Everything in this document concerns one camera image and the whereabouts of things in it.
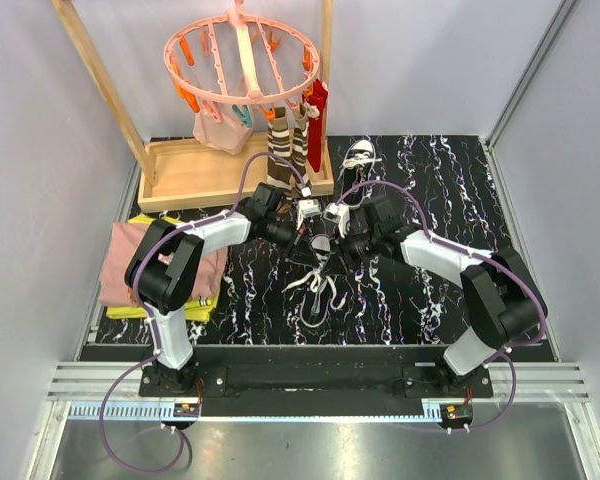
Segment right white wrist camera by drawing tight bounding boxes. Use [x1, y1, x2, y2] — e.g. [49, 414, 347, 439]
[323, 203, 350, 239]

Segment black marble pattern mat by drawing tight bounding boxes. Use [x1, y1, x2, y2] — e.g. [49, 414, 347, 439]
[188, 135, 511, 346]

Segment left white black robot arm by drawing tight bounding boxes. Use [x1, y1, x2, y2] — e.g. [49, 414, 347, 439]
[124, 183, 299, 396]

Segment pink round clip hanger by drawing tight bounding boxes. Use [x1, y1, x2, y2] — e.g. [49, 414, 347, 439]
[163, 1, 321, 128]

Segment right brown striped sock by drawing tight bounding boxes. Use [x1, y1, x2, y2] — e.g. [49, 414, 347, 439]
[292, 104, 312, 188]

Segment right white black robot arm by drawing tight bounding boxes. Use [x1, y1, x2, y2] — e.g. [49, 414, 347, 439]
[324, 197, 548, 397]

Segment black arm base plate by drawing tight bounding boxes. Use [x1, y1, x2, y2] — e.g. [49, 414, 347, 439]
[139, 346, 493, 421]

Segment left brown striped sock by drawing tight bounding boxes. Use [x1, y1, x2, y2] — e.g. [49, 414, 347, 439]
[267, 107, 292, 198]

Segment grey slotted cable duct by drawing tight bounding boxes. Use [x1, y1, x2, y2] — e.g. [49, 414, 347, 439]
[68, 401, 201, 422]

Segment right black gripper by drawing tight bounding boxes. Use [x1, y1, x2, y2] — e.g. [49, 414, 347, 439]
[321, 226, 381, 278]

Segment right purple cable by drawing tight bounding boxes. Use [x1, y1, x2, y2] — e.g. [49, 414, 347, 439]
[334, 180, 549, 432]

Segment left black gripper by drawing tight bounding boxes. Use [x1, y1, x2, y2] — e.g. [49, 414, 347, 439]
[264, 216, 320, 269]

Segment pink hanging garment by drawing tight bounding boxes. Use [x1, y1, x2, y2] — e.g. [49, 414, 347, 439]
[193, 110, 253, 155]

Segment wooden drying rack stand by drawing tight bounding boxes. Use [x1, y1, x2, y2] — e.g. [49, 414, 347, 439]
[54, 1, 334, 213]

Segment yellow-green folded garment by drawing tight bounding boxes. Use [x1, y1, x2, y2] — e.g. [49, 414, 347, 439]
[105, 213, 220, 324]

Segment white shoelace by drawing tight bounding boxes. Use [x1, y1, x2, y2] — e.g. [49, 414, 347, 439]
[283, 249, 346, 310]

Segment red hanging cloth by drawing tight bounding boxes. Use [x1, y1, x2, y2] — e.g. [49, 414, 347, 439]
[306, 79, 328, 172]

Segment pink folded t-shirt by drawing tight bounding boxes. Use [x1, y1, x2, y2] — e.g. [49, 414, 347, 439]
[99, 214, 228, 307]

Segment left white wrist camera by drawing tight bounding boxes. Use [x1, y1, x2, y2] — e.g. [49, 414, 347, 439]
[296, 186, 321, 229]

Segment black white sneaker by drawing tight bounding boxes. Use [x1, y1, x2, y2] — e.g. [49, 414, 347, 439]
[340, 139, 380, 194]
[300, 234, 331, 329]

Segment brown striped sock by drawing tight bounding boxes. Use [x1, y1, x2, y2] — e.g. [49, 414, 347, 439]
[267, 107, 292, 198]
[292, 104, 312, 188]

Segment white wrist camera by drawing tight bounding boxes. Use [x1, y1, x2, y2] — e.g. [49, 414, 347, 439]
[323, 203, 350, 239]
[296, 186, 321, 229]

